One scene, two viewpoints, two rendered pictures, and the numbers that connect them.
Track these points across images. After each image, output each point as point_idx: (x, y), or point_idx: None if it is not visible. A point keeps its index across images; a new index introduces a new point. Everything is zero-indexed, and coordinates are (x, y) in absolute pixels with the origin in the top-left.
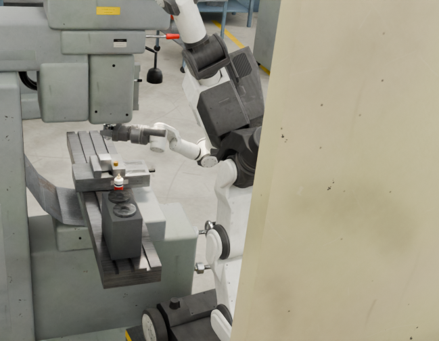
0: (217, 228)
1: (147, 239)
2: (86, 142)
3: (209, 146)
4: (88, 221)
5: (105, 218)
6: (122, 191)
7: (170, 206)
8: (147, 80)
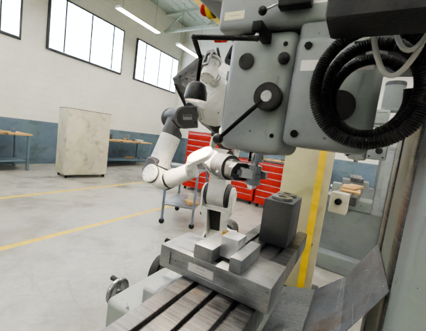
0: (230, 186)
1: (254, 230)
2: None
3: (170, 163)
4: (288, 266)
5: (295, 216)
6: (276, 196)
7: (128, 301)
8: (205, 100)
